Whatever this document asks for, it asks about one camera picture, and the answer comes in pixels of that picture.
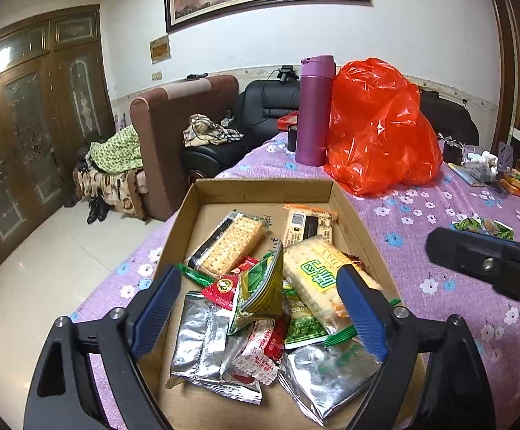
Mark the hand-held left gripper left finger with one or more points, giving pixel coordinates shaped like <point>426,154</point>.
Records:
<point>154,309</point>

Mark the green pea snack packet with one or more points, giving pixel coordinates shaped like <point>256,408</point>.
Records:
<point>300,322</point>

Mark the black boots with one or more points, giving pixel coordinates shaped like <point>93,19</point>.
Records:
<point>96,210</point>

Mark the black clamp device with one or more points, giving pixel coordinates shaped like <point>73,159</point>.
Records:
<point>287,74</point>

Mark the orange cracker packet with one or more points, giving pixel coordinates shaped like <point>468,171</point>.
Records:
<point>515,184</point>
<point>309,226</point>

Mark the brown patterned blanket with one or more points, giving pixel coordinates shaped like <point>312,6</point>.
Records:
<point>112,190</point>

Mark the white glove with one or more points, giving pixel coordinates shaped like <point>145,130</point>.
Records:
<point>479,159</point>

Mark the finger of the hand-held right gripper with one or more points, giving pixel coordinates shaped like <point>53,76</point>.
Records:
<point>475,255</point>

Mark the plaid cloth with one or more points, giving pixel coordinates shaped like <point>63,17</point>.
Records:
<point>210,132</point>

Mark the small black device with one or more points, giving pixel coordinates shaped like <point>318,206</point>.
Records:
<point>292,139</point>

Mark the cardboard box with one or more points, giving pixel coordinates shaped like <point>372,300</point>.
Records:
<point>264,193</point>

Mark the yellow green triangular snack packet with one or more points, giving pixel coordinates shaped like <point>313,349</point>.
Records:
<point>255,295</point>

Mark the purple thermos bottle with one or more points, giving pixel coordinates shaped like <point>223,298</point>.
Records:
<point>314,116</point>

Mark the white red snack packet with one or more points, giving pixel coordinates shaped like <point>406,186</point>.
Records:
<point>260,349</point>

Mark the black leather sofa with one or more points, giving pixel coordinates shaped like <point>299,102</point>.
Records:
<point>264,103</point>

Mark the wooden cabinet doors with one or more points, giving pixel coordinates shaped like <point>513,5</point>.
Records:
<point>27,143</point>

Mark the cracker packet green ends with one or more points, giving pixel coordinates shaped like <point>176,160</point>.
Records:
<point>231,242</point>

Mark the brown armchair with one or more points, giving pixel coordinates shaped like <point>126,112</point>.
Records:
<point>161,143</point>

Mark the green patterned blanket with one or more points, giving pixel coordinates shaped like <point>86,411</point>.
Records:
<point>116,152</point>

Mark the clear plastic bag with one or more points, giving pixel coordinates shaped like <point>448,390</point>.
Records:
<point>479,173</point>

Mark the cracker packet yellow green label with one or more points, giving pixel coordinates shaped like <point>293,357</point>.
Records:
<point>314,282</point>

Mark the silver foil snack packet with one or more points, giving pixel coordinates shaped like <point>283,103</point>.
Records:
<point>331,376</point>
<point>197,345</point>

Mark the small wall calendar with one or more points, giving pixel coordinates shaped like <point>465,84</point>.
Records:
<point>160,49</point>

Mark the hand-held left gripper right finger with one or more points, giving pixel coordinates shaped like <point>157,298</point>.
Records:
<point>363,309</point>

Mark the red plastic bag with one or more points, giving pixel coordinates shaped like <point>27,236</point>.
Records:
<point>376,130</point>

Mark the red plastic object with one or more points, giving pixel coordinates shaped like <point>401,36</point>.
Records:
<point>287,122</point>

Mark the wall socket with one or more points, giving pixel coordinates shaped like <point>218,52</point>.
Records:
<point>157,76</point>

